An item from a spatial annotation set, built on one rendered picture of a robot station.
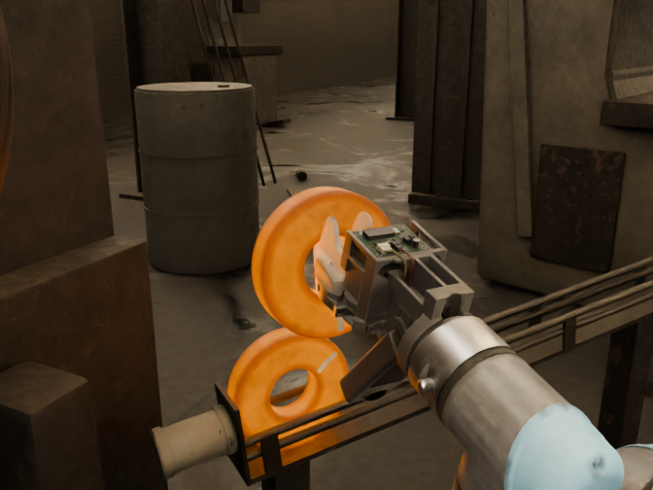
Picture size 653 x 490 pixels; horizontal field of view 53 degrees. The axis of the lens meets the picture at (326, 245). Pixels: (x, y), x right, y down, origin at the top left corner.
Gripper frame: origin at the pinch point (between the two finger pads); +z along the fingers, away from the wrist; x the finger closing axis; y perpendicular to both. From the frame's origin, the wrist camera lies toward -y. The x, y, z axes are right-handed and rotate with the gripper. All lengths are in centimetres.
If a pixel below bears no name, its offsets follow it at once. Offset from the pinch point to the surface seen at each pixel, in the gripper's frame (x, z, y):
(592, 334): -51, 0, -25
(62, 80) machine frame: 20.4, 30.9, 7.7
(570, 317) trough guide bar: -44.7, 0.8, -20.3
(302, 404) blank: -1.9, 3.2, -26.1
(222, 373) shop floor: -34, 113, -125
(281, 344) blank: 1.6, 4.3, -16.2
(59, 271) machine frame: 24.0, 17.5, -10.1
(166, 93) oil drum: -48, 235, -67
